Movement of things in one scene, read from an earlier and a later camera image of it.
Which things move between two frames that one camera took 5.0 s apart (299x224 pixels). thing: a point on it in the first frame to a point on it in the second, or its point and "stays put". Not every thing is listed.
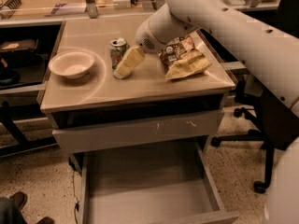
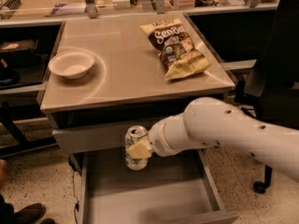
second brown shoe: [46, 220] stays put
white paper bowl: [71, 63] stays put
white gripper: [144, 37] to [158, 139]
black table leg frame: [23, 144] stays put
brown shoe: [20, 198] to [30, 214]
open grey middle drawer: [159, 184] stays put
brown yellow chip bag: [181, 58] stays put
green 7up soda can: [118, 48] to [134, 134]
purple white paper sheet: [65, 8] stays put
